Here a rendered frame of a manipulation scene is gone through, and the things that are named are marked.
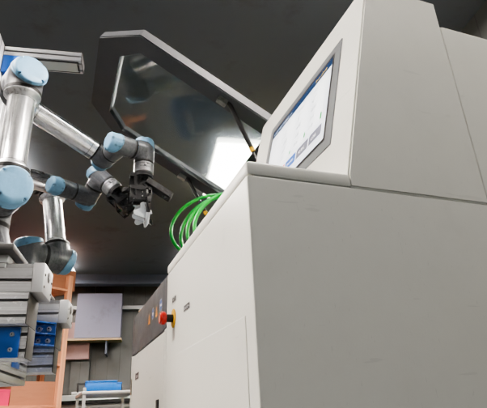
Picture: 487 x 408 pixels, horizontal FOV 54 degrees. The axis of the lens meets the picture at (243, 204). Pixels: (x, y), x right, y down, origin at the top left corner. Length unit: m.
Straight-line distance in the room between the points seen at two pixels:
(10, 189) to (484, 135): 1.30
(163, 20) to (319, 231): 2.57
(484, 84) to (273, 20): 2.10
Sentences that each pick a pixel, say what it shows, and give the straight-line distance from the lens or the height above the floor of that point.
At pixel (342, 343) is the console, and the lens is 0.86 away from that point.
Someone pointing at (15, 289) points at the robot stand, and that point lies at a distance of 1.57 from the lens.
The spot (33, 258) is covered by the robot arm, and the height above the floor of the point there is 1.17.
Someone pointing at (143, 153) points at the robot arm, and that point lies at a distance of 1.88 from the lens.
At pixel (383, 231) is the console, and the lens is 0.97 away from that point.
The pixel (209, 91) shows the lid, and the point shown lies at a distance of 1.90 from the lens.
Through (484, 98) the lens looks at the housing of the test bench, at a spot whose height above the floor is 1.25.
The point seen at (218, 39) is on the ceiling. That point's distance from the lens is 3.42.
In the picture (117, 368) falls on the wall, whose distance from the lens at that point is 9.02.
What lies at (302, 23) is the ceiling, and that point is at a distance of 3.37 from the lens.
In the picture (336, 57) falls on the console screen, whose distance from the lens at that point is 1.33.
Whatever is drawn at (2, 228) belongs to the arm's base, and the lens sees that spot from 1.68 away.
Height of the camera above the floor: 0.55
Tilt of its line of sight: 24 degrees up
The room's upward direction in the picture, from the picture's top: 3 degrees counter-clockwise
